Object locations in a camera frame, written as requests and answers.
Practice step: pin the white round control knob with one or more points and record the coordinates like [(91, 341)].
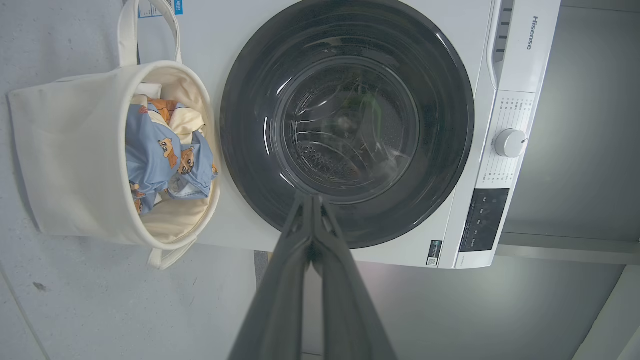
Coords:
[(510, 143)]

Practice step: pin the blue energy label sticker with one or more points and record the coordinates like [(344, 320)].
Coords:
[(160, 7)]

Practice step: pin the blue cartoon print garment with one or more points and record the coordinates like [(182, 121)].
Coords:
[(185, 122), (150, 165)]

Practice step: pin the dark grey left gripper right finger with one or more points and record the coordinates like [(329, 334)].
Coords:
[(345, 310)]

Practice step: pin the white front-load washing machine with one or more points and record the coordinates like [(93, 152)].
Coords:
[(220, 30)]

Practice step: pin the black display control panel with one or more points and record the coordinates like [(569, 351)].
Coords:
[(482, 220)]

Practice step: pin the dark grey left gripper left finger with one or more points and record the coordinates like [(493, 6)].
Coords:
[(280, 300)]

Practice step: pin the black glass washing machine door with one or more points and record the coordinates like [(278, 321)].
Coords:
[(440, 150)]

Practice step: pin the small black QR sticker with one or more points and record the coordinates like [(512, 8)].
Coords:
[(434, 252)]

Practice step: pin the cream fabric laundry basket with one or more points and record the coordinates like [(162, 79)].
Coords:
[(65, 160)]

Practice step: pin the white detergent drawer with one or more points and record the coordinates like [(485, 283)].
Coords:
[(525, 60)]

